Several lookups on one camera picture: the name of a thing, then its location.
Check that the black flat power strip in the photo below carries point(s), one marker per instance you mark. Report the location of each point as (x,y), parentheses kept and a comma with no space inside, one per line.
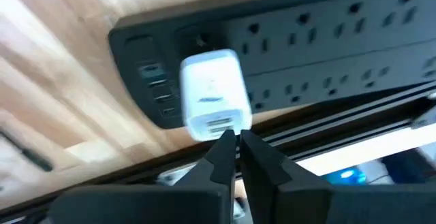
(306,47)

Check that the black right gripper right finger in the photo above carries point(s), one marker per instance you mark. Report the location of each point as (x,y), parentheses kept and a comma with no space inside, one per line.
(306,203)

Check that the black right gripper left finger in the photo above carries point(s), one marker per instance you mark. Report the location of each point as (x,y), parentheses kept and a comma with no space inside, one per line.
(190,203)

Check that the white USB wall charger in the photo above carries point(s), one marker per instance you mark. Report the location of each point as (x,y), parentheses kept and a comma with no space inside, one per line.
(213,91)

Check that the blue lit device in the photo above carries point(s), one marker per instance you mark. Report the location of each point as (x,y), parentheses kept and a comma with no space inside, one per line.
(345,175)

